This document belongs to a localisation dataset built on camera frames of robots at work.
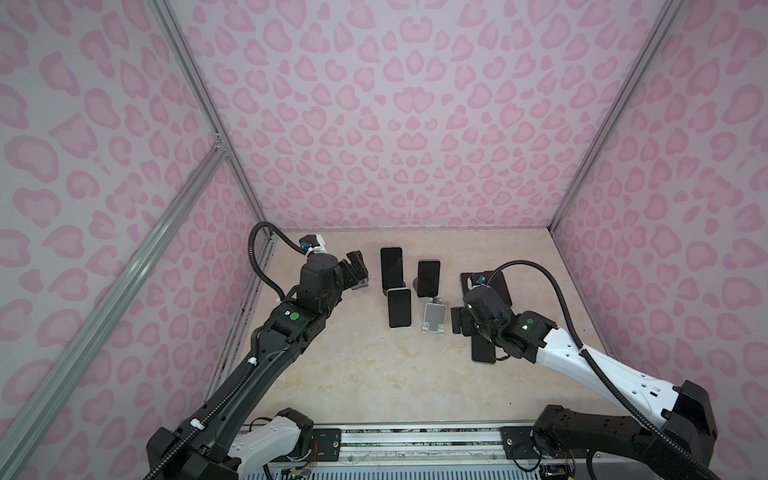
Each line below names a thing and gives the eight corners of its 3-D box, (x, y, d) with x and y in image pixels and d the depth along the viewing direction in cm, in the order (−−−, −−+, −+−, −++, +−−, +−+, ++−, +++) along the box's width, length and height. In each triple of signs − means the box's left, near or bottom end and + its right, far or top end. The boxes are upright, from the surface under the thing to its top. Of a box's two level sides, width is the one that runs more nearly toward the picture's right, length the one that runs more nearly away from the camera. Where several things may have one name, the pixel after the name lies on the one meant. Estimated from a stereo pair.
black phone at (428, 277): (417, 297, 103) (419, 271, 92) (416, 284, 106) (418, 258, 95) (436, 297, 103) (441, 271, 92) (435, 284, 106) (440, 258, 95)
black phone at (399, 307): (388, 328, 95) (387, 306, 84) (388, 311, 99) (387, 287, 88) (410, 328, 95) (412, 306, 84) (409, 311, 99) (411, 287, 88)
